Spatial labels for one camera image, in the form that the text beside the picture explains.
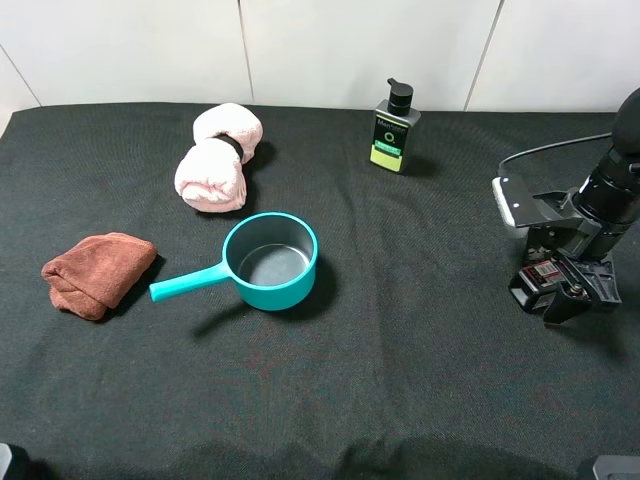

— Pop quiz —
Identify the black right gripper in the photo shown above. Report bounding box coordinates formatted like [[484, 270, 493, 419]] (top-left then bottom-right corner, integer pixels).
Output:
[[522, 189, 623, 323]]

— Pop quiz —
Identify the black box red label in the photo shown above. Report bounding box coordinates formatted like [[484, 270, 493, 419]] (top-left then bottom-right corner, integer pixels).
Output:
[[509, 260, 566, 313]]

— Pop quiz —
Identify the grey object bottom right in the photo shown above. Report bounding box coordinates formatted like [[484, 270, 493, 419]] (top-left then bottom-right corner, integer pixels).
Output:
[[577, 455, 640, 480]]

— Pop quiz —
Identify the grey green pump bottle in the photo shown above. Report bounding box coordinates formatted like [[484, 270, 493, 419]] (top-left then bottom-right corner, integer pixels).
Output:
[[369, 78, 421, 174]]

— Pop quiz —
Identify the rolled pink towel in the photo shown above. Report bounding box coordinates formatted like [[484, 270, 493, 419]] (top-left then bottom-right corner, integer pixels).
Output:
[[174, 103, 263, 213]]

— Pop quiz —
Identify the black band on towel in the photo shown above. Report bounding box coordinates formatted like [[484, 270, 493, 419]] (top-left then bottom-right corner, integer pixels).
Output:
[[215, 134, 244, 163]]

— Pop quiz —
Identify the black tablecloth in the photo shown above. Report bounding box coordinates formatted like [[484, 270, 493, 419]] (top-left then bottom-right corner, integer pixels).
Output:
[[1, 104, 639, 479]]

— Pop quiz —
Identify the folded brown cloth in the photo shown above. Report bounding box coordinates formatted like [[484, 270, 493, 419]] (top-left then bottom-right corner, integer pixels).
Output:
[[41, 232, 157, 322]]

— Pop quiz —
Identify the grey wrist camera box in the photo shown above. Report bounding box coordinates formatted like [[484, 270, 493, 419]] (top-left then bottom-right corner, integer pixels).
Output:
[[491, 175, 545, 229]]

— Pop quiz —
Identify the black camera cable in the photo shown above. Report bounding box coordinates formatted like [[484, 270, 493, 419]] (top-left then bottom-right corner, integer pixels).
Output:
[[497, 131, 614, 179]]

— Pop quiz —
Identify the teal saucepan with handle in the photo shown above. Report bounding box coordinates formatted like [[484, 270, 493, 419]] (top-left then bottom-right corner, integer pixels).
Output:
[[149, 212, 319, 311]]

